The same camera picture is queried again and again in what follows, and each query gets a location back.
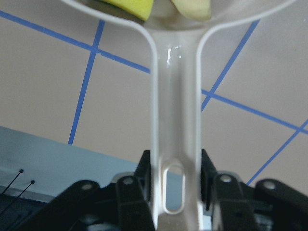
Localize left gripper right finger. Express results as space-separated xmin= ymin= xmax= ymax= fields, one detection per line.
xmin=201 ymin=150 xmax=308 ymax=231

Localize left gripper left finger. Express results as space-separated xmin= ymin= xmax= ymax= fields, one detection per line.
xmin=21 ymin=150 xmax=154 ymax=231

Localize white plastic dustpan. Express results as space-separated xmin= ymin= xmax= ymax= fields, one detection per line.
xmin=66 ymin=0 xmax=291 ymax=231

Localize yellow sponge piece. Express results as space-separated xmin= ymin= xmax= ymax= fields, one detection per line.
xmin=103 ymin=0 xmax=154 ymax=21

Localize pale melon rind slice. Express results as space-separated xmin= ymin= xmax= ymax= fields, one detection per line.
xmin=171 ymin=0 xmax=211 ymax=22

